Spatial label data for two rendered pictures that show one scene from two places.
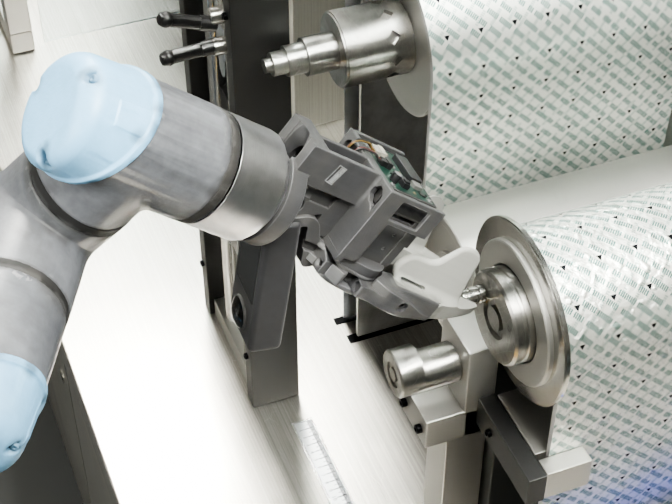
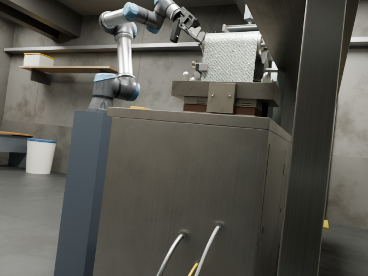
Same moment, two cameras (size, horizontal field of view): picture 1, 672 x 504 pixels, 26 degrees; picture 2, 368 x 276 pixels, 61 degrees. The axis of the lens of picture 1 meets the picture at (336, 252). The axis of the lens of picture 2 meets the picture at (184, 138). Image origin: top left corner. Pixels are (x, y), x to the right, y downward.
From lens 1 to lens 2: 1.73 m
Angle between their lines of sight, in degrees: 61
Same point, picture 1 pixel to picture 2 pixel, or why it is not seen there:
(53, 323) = (144, 11)
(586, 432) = (209, 61)
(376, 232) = (186, 18)
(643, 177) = not seen: hidden behind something
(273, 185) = (175, 7)
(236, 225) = (170, 11)
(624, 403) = (216, 56)
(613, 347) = (213, 41)
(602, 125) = not seen: hidden behind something
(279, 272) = (175, 26)
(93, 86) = not seen: outside the picture
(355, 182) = (187, 13)
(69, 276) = (150, 13)
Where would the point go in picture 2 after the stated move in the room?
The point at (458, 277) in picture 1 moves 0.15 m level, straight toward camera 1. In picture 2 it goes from (197, 31) to (171, 21)
